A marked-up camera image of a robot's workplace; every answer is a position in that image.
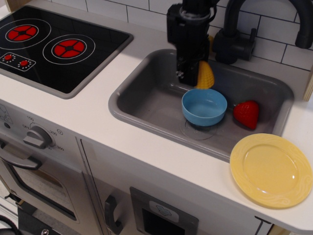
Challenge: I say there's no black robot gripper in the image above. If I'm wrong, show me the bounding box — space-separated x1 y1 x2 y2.
167 3 211 86

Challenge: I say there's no yellow toy corn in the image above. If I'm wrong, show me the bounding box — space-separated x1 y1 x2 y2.
195 61 215 89

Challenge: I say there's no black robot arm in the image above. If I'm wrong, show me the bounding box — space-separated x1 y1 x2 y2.
166 0 218 86

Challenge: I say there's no blue plastic bowl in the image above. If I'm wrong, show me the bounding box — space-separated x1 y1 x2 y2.
181 89 227 127

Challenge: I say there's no grey toy sink basin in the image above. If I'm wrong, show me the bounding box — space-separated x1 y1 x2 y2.
109 49 294 162

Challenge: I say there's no yellow toy potato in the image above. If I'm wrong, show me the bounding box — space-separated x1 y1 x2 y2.
208 35 214 54

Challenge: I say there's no black toy faucet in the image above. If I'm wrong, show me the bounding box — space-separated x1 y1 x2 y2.
212 0 313 65

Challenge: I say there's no red toy strawberry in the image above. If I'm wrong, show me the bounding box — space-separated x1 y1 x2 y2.
233 100 259 130

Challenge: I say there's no black toy stovetop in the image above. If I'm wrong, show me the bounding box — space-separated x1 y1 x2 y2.
0 6 133 99

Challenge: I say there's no yellow plastic plate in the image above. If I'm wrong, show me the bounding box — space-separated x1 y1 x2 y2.
230 133 313 209

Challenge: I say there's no grey dishwasher panel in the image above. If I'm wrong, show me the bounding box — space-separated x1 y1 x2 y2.
130 187 199 235

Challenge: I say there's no grey oven knob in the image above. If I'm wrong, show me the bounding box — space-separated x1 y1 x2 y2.
23 126 52 149

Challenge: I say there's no toy oven door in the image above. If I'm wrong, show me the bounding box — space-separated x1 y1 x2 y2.
0 156 81 224

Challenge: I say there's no grey cabinet door handle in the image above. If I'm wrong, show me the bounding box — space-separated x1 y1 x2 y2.
104 195 123 235

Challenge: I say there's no grey oven door handle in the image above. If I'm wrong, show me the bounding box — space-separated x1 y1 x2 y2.
0 140 42 170

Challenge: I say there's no black cable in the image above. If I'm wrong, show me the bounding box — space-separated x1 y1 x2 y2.
0 214 20 235

